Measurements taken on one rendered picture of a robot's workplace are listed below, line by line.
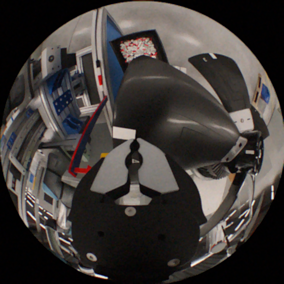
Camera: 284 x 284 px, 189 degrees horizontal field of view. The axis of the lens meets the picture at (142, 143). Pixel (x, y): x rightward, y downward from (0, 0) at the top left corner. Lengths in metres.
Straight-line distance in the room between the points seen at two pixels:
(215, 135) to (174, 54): 1.23
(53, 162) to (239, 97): 0.80
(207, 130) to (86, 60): 1.16
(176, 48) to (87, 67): 1.03
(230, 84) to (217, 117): 0.21
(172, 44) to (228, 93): 1.10
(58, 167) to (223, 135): 0.63
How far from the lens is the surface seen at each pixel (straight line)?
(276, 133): 7.50
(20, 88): 0.47
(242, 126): 0.33
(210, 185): 0.54
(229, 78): 0.35
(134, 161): 0.16
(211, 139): 0.16
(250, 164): 0.28
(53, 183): 0.56
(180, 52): 1.36
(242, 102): 0.34
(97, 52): 0.43
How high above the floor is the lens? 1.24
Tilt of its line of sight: 41 degrees down
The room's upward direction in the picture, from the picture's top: 177 degrees clockwise
